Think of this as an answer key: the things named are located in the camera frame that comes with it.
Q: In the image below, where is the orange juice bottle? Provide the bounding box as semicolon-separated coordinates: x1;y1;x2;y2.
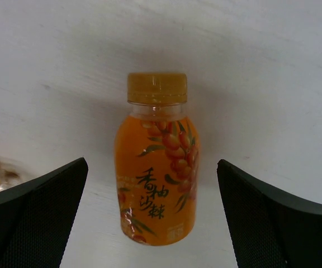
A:
114;73;200;246

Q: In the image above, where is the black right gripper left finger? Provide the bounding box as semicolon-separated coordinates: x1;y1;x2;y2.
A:
0;157;88;268

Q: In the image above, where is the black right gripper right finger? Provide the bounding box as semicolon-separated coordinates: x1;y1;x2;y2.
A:
217;160;322;267

